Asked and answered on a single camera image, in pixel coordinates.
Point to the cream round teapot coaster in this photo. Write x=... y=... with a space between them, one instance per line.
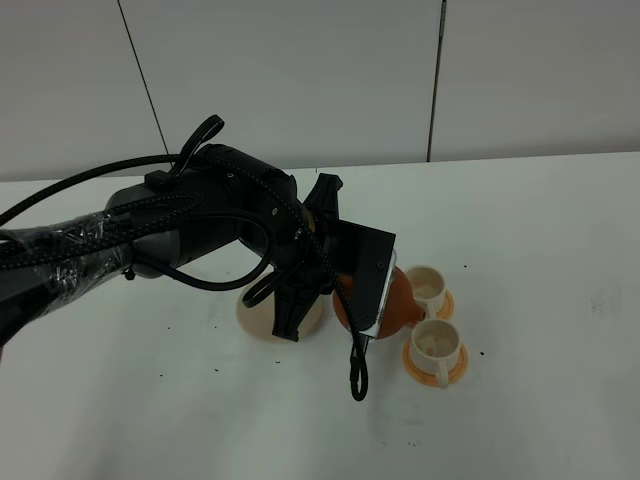
x=258 y=321

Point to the far white teacup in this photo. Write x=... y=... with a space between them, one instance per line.
x=429 y=289

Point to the near orange saucer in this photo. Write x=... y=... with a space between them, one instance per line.
x=456 y=374

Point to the far orange saucer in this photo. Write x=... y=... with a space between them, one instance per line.
x=442 y=307

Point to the orange saucer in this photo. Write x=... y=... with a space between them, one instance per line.
x=442 y=307
x=456 y=374

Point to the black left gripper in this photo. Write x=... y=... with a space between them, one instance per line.
x=301 y=278

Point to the near white teacup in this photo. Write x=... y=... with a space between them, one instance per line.
x=434 y=349

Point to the brown clay teapot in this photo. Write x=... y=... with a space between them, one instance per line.
x=400 y=309

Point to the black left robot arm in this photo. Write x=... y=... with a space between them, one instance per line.
x=218 y=196

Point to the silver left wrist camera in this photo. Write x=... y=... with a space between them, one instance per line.
x=366 y=255

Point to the white teacup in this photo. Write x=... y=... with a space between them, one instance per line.
x=429 y=289
x=434 y=349

